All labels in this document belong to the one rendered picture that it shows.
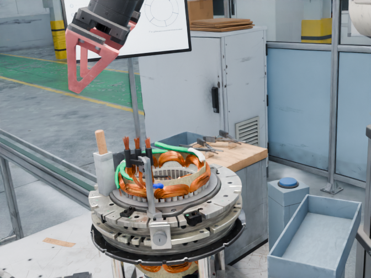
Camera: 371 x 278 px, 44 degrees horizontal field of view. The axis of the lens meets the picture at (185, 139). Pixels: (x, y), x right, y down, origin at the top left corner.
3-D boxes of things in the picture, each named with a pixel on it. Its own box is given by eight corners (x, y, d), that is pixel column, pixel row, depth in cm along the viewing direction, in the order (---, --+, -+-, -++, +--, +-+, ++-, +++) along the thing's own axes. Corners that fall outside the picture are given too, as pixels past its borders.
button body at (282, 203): (284, 287, 111) (283, 192, 103) (269, 272, 117) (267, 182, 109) (308, 279, 113) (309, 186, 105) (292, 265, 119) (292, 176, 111)
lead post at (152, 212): (153, 221, 81) (147, 160, 78) (147, 215, 84) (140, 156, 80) (162, 218, 82) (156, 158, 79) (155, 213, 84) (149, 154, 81)
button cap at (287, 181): (285, 188, 105) (285, 184, 104) (276, 182, 108) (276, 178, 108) (300, 185, 106) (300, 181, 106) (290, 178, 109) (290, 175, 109)
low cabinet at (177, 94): (274, 176, 370) (271, 26, 333) (226, 199, 337) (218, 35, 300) (191, 150, 445) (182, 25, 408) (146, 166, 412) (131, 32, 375)
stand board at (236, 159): (167, 161, 125) (165, 153, 124) (214, 143, 137) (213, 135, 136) (220, 179, 111) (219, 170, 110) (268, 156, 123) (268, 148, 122)
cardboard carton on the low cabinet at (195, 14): (214, 26, 370) (212, -2, 363) (191, 30, 350) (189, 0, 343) (177, 27, 395) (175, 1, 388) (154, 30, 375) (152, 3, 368)
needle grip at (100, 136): (98, 159, 92) (93, 132, 90) (103, 156, 94) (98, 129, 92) (105, 160, 92) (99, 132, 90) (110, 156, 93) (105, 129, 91)
